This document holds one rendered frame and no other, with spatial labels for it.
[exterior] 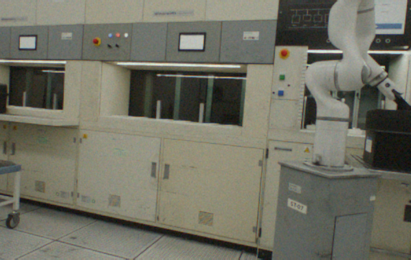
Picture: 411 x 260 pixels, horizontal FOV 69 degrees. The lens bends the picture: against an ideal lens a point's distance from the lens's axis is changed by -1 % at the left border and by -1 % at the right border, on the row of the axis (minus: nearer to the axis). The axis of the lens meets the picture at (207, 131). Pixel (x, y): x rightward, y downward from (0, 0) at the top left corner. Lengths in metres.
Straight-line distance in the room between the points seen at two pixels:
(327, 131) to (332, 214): 0.31
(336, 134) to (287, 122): 0.79
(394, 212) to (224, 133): 1.12
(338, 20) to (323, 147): 0.49
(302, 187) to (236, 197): 0.94
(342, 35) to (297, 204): 0.66
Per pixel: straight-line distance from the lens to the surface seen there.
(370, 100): 2.94
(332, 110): 1.24
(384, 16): 2.12
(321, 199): 1.17
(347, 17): 1.32
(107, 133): 2.47
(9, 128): 3.21
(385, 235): 2.15
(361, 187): 1.27
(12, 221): 2.66
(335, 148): 1.25
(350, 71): 1.24
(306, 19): 2.08
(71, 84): 2.70
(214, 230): 2.21
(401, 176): 1.43
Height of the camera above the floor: 0.94
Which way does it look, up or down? 3 degrees down
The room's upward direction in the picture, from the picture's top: 4 degrees clockwise
